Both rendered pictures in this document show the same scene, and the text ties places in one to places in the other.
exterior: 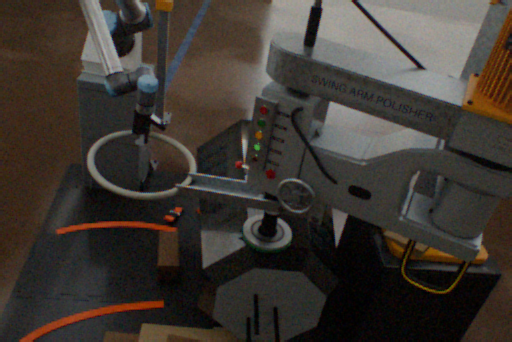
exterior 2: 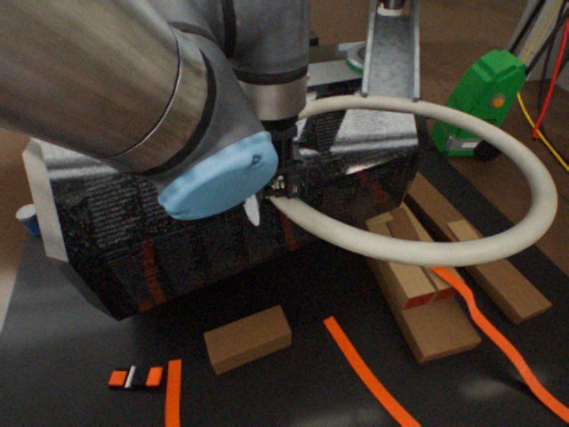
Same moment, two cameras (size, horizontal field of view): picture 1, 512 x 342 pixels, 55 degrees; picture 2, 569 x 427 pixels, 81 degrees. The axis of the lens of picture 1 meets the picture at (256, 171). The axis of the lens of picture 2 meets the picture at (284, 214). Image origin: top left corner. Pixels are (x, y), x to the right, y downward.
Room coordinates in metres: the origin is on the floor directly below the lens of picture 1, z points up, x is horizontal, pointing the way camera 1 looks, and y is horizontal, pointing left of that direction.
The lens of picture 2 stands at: (2.09, 0.96, 1.32)
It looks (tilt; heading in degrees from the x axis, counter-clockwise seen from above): 47 degrees down; 262
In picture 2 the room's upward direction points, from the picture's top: straight up
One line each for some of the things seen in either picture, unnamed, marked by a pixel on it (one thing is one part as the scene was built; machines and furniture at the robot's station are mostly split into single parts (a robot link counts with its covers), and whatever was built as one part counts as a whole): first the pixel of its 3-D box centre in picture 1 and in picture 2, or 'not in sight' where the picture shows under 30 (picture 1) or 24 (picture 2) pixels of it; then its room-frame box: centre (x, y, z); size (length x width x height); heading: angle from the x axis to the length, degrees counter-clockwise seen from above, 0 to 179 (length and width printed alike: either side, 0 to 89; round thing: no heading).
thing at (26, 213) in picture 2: not in sight; (35, 220); (3.16, -0.31, 0.08); 0.10 x 0.10 x 0.13
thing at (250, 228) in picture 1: (267, 231); (380, 56); (1.61, -0.09, 0.87); 0.21 x 0.21 x 0.01
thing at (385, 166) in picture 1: (385, 181); not in sight; (1.47, -0.46, 1.33); 0.74 x 0.23 x 0.49; 71
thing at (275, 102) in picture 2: (145, 107); (271, 90); (2.04, 0.58, 1.12); 0.10 x 0.09 x 0.05; 10
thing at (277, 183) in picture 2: (142, 121); (273, 151); (2.05, 0.59, 1.04); 0.09 x 0.08 x 0.12; 100
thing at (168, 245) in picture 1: (168, 254); (249, 339); (2.14, 0.44, 0.07); 0.30 x 0.12 x 0.12; 14
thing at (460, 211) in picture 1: (465, 199); not in sight; (1.40, -0.72, 1.37); 0.19 x 0.19 x 0.20
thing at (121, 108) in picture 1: (117, 126); not in sight; (2.92, 1.02, 0.43); 0.50 x 0.50 x 0.85; 2
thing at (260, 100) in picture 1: (261, 133); not in sight; (1.53, 0.01, 1.40); 0.08 x 0.03 x 0.28; 71
